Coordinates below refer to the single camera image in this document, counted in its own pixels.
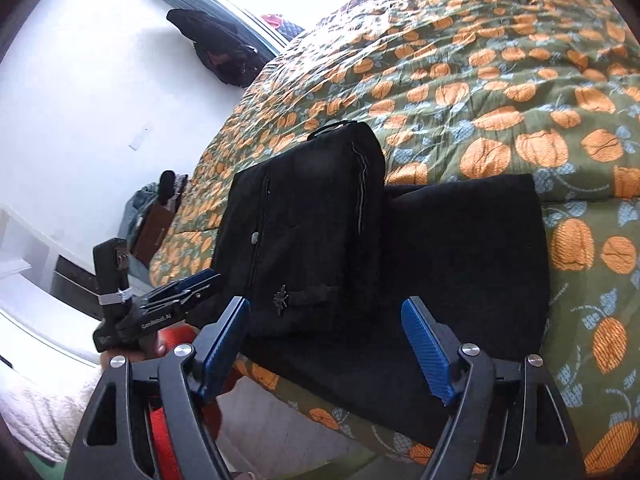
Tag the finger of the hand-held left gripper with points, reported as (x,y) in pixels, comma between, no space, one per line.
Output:
(185,287)

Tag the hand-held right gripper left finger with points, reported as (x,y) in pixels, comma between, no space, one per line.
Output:
(220,355)

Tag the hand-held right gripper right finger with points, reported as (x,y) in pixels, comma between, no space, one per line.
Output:
(430,350)

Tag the black pants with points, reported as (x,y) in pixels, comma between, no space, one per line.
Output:
(350,260)

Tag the person's left hand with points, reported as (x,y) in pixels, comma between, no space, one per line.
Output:
(159,347)

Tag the brown wooden cabinet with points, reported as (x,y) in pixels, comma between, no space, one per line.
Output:
(154,232)

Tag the white shelf unit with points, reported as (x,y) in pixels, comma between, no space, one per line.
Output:
(40,290)

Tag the grey clothes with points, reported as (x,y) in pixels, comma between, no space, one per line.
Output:
(137,205)

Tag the black rounded object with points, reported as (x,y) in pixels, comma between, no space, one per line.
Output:
(165,184)

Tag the white fleece cloth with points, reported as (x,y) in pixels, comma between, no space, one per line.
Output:
(35,410)

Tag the dark hanging coats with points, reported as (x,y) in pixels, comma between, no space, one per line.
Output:
(220,47)

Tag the green quilt with orange print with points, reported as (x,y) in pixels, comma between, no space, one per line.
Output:
(500,85)

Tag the red and plaid clothes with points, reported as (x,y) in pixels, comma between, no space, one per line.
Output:
(279,22)

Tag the white wall outlet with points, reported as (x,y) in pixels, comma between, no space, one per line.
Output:
(140,136)

